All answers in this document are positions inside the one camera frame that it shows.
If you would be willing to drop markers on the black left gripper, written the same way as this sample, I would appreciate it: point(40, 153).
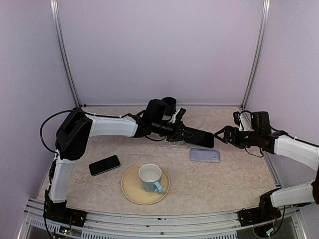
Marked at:
point(178, 134)

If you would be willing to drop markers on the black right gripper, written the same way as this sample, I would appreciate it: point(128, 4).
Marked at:
point(227, 139)

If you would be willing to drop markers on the black smartphone with teal edge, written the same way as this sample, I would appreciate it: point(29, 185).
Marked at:
point(200, 138)

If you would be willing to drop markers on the lilac phone case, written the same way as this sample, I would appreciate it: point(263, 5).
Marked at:
point(204, 155)

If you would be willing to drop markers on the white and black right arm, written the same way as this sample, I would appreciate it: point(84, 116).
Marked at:
point(254, 130)

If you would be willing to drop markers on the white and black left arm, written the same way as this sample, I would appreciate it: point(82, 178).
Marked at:
point(72, 137)

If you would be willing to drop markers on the dark green cup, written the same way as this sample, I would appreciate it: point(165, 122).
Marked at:
point(171, 106)

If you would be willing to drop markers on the blue mug with white inside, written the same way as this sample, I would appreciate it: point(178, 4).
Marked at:
point(150, 178)

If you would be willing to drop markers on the beige round plate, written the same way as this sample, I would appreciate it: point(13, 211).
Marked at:
point(131, 187)

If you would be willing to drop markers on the black smartphone on table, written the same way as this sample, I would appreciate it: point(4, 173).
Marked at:
point(104, 165)

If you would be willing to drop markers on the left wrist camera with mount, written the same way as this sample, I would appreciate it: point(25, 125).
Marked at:
point(178, 115)

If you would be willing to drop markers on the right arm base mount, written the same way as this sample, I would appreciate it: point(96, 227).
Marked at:
point(264, 212)

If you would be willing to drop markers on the right aluminium frame post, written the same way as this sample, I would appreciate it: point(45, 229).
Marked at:
point(258, 52)

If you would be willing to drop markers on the aluminium frame post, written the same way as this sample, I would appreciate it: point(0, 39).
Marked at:
point(63, 53)
point(258, 52)

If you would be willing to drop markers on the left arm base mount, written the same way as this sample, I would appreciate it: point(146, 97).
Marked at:
point(58, 212)

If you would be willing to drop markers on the front aluminium rail base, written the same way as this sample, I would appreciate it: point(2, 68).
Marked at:
point(100, 225)

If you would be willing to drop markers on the left aluminium frame post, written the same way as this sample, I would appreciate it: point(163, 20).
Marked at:
point(63, 53)

